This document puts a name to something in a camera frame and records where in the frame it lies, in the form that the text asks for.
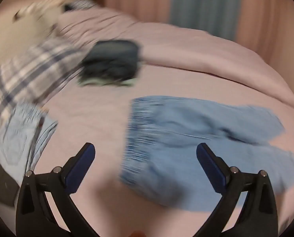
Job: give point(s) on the plaid cloth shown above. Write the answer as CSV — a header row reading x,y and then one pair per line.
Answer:
x,y
33,79

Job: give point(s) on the grey-blue curtain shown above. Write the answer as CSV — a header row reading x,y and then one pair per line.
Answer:
x,y
206,5

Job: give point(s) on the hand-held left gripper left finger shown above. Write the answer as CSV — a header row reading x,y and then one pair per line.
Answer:
x,y
78,170

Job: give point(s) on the pink curtain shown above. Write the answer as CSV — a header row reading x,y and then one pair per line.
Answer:
x,y
142,0

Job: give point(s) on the light blue jeans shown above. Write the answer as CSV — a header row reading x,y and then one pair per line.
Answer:
x,y
13,138

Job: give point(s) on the pink duvet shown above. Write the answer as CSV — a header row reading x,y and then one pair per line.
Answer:
x,y
186,54

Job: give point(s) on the dark folded clothes stack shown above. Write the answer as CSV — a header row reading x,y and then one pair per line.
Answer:
x,y
112,61

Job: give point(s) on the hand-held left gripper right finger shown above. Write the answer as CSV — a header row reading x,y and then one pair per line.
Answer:
x,y
212,169

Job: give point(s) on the light blue pants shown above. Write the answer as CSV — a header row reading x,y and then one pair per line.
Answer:
x,y
174,153

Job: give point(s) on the pink bed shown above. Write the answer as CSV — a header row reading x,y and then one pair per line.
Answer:
x,y
92,118

